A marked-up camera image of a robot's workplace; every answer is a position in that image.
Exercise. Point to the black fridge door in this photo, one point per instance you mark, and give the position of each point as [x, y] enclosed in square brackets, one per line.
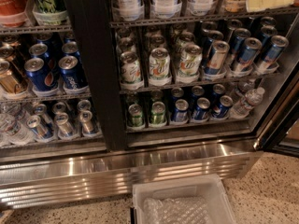
[281, 119]

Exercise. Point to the green can right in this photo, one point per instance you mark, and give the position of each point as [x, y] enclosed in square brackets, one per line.
[157, 114]

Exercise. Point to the stainless fridge base grille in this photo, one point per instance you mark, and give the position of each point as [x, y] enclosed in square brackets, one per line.
[107, 174]

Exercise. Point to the pepsi can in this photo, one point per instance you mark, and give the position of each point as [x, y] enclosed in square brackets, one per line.
[73, 74]
[42, 78]

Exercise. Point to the middle 7up can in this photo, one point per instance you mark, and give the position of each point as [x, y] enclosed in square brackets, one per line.
[159, 67]

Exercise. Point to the green can left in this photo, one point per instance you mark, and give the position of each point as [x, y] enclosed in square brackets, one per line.
[136, 117]

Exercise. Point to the bubble wrap sheet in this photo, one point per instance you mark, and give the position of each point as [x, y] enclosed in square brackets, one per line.
[185, 210]

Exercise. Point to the red coke can left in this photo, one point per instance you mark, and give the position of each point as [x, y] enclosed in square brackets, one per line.
[12, 12]

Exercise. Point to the blue can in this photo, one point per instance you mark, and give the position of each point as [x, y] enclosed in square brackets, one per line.
[180, 111]
[221, 108]
[200, 112]

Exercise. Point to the gold brown can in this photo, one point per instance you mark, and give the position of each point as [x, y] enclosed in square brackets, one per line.
[12, 82]

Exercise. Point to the right 7up can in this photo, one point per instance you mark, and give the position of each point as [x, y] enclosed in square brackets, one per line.
[188, 66]

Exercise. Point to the silver can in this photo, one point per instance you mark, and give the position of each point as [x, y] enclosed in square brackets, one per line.
[66, 128]
[41, 130]
[88, 124]

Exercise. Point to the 7up can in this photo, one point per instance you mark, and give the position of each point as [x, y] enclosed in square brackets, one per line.
[188, 66]
[159, 67]
[130, 71]

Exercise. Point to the clear water bottle left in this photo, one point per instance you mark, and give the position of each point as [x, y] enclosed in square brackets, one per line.
[15, 131]

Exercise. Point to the clear water bottle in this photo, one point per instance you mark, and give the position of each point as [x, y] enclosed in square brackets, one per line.
[15, 131]
[245, 104]

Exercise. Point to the white bottle left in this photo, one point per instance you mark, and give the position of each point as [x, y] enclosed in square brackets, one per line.
[129, 10]

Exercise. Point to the white plastic bin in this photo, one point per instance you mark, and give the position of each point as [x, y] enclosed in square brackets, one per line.
[209, 187]

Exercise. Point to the left 7up can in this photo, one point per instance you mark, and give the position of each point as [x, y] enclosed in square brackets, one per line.
[130, 71]

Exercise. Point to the front left pepsi can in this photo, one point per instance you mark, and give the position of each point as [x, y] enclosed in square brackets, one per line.
[42, 78]

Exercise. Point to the black fridge centre post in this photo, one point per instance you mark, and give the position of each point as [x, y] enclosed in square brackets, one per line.
[90, 23]

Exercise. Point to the front right pepsi can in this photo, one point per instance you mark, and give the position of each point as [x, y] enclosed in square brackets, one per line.
[73, 74]

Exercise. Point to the red bull can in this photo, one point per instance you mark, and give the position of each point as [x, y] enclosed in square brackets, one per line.
[246, 55]
[271, 52]
[214, 69]

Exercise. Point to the clear water bottle right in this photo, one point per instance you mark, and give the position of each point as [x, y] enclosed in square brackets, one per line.
[245, 104]

